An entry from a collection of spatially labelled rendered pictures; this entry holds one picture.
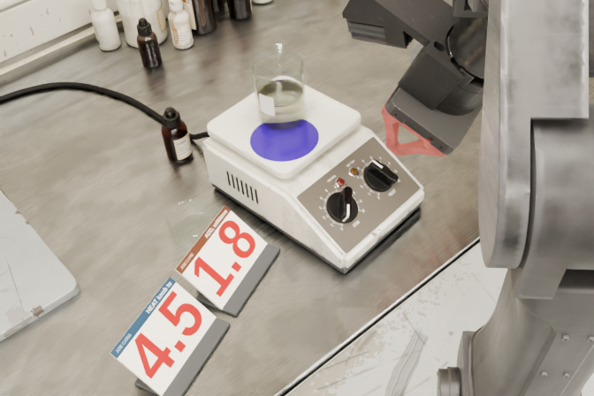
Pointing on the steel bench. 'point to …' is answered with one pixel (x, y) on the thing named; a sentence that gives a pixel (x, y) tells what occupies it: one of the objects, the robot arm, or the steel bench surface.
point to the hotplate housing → (234, 180)
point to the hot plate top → (217, 128)
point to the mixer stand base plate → (27, 273)
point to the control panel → (381, 207)
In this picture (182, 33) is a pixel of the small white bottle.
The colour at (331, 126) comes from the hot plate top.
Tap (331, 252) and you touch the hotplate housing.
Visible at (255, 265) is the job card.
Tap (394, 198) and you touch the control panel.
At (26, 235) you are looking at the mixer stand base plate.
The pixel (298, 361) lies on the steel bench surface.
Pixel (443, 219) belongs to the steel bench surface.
